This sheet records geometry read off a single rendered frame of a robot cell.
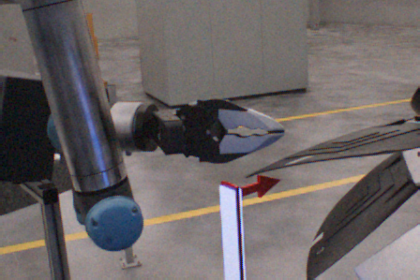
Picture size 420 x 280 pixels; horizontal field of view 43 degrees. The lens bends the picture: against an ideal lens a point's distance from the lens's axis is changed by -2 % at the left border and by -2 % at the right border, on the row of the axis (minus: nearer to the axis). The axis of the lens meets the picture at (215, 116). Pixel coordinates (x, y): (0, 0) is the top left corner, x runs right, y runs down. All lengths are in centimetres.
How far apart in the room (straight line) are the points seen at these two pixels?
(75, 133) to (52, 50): 11
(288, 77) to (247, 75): 62
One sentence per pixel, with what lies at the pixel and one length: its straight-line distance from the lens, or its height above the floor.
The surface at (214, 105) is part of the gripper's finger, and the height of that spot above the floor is 122.
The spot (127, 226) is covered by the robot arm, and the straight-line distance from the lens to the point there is 73.
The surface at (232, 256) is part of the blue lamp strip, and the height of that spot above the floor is 112.
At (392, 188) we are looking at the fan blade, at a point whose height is 106.
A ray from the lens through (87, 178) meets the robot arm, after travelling 72.
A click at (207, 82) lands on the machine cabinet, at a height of 28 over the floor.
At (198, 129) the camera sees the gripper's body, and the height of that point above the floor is 118.
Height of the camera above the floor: 136
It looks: 12 degrees down
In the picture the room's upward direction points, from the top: 4 degrees counter-clockwise
